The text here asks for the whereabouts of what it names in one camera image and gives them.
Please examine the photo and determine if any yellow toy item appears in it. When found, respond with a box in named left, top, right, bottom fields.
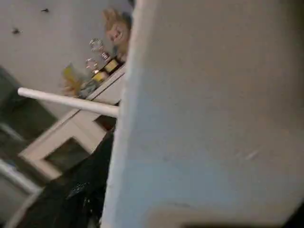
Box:
left=61, top=64, right=90, bottom=97

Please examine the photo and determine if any white cabinet with glass doors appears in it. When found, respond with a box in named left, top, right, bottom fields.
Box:
left=18, top=62, right=127, bottom=182

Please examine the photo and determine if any brown plush toy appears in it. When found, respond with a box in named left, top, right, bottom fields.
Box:
left=102, top=8, right=133, bottom=58

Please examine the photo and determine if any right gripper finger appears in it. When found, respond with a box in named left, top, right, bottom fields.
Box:
left=17, top=132, right=115, bottom=228

